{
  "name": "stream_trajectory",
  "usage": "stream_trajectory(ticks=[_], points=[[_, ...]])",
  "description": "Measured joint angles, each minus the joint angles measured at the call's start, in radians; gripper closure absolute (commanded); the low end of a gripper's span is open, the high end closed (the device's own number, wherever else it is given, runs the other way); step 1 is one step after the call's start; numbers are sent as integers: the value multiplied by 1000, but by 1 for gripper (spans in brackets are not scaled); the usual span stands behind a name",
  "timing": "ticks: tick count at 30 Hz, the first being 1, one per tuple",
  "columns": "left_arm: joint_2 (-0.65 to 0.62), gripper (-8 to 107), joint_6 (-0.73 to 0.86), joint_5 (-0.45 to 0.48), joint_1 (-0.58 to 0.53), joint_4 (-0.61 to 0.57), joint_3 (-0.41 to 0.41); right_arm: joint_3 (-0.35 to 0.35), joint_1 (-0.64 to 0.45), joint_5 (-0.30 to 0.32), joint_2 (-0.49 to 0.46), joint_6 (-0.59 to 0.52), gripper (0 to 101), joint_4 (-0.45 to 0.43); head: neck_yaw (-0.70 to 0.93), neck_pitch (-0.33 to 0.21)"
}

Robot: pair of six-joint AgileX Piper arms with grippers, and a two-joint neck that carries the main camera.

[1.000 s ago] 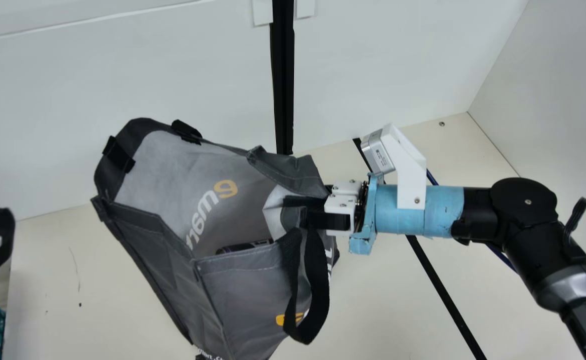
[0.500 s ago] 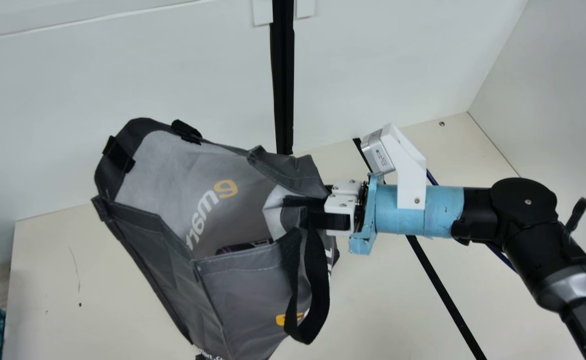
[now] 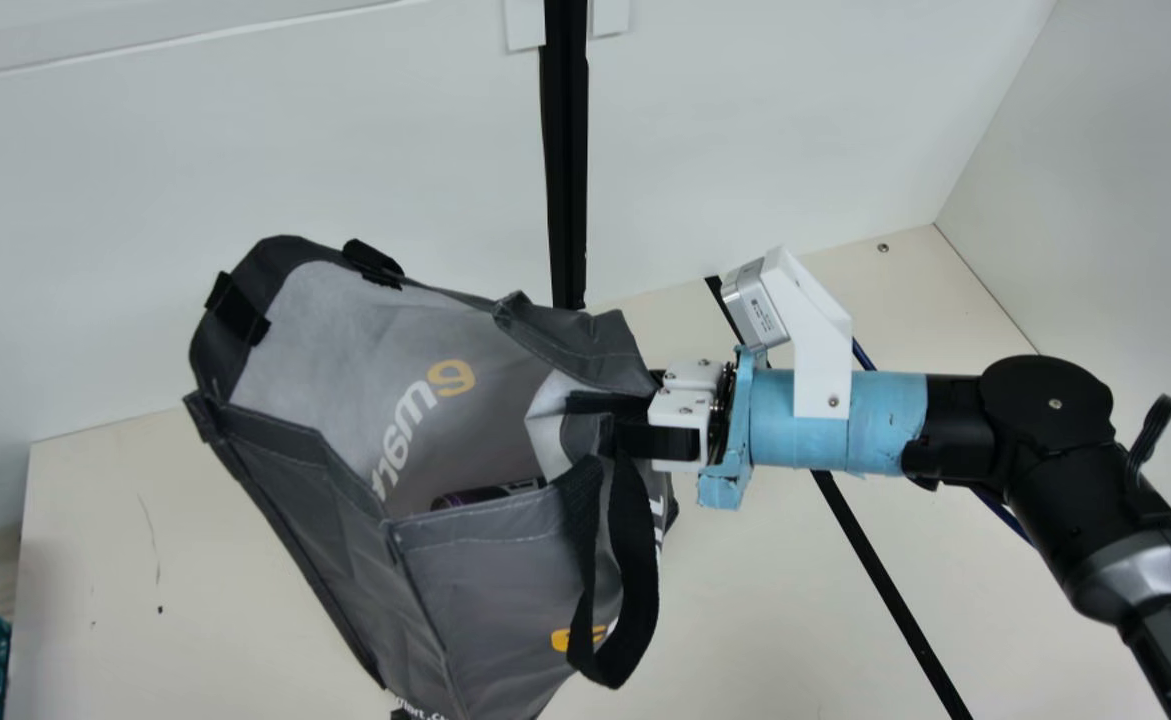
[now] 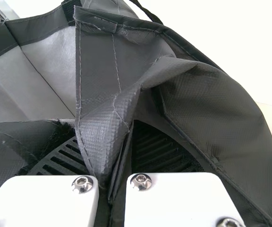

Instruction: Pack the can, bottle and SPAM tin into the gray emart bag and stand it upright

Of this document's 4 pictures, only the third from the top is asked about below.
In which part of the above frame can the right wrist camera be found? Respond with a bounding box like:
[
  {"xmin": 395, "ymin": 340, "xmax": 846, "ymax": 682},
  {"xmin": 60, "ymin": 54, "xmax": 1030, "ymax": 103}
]
[{"xmin": 720, "ymin": 246, "xmax": 854, "ymax": 419}]

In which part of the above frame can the dark grey bag with straps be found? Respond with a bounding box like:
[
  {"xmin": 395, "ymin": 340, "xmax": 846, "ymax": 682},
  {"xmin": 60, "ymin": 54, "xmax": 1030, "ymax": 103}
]
[{"xmin": 183, "ymin": 235, "xmax": 682, "ymax": 720}]

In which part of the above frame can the black post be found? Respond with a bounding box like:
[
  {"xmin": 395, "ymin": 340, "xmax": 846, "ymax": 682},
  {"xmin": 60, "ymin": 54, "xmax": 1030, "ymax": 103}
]
[{"xmin": 539, "ymin": 0, "xmax": 590, "ymax": 312}]

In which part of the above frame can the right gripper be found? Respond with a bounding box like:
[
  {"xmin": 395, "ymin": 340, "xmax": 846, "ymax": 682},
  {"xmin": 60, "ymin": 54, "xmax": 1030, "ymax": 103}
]
[{"xmin": 612, "ymin": 345, "xmax": 932, "ymax": 511}]

